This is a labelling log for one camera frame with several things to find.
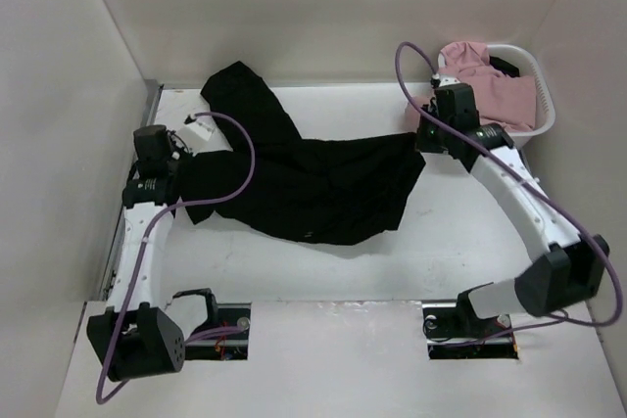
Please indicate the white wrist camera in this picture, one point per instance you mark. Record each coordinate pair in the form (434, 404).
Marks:
(195, 135)
(442, 81)

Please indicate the black trousers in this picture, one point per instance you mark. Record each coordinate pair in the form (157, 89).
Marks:
(301, 190)

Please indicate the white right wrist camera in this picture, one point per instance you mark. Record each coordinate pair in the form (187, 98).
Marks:
(442, 81)

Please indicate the pink trousers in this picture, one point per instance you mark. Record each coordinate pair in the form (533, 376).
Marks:
(502, 94)

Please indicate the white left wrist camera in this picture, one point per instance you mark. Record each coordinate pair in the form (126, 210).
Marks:
(195, 135)

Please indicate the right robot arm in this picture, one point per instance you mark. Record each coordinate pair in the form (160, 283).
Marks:
(564, 268)

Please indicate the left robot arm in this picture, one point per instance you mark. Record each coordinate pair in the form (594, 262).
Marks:
(140, 334)

